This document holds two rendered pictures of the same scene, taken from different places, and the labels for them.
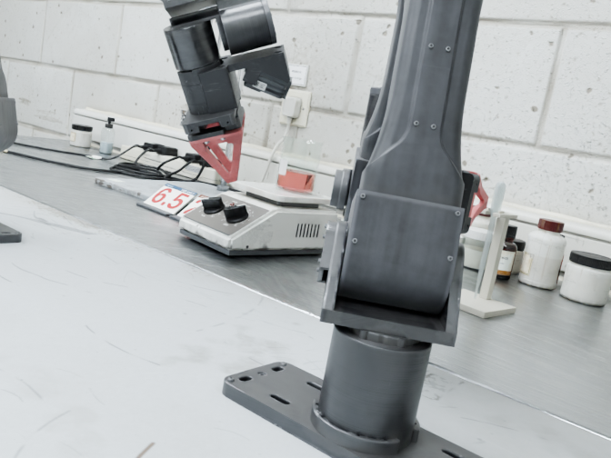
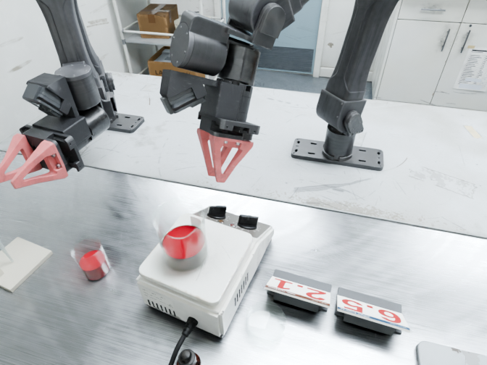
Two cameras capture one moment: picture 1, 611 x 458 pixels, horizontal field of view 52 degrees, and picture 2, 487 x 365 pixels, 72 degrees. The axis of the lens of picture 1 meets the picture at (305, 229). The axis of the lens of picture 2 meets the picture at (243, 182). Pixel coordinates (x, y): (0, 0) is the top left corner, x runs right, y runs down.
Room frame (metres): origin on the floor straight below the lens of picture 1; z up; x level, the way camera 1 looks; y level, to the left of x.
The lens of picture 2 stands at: (1.25, 0.00, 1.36)
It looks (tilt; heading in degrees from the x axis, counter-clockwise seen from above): 41 degrees down; 159
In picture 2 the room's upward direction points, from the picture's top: 1 degrees counter-clockwise
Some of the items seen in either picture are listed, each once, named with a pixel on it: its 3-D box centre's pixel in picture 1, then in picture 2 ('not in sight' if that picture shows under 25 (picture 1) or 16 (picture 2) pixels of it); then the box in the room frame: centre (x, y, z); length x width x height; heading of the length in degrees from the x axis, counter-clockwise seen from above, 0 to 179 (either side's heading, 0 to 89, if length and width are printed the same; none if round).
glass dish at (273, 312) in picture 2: not in sight; (265, 323); (1.05, 0.11, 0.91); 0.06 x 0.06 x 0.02
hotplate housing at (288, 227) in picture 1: (265, 220); (209, 258); (0.94, 0.06, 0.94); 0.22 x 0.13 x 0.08; 135
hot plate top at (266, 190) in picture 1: (283, 192); (198, 253); (0.96, 0.04, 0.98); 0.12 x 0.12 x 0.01; 45
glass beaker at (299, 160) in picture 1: (298, 166); (183, 239); (0.96, 0.03, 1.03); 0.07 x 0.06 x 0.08; 172
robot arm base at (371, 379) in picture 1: (372, 383); (101, 108); (0.38, -0.06, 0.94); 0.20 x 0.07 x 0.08; 53
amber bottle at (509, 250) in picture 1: (505, 251); not in sight; (1.03, -0.33, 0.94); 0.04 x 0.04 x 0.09
